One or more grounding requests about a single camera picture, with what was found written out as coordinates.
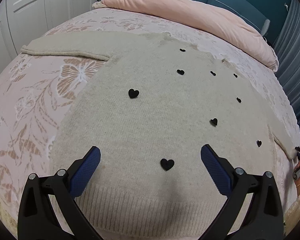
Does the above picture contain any pink folded duvet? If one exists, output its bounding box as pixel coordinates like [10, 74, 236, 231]
[92, 0, 279, 72]

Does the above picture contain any beige sweater with black hearts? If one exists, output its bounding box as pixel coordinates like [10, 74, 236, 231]
[22, 31, 294, 238]

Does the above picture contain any pink butterfly bedspread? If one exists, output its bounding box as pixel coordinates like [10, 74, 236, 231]
[0, 9, 300, 236]

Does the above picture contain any blue-grey curtain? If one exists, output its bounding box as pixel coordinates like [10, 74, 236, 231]
[274, 0, 300, 129]

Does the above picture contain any white wardrobe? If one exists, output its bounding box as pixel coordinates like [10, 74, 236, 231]
[0, 0, 97, 74]

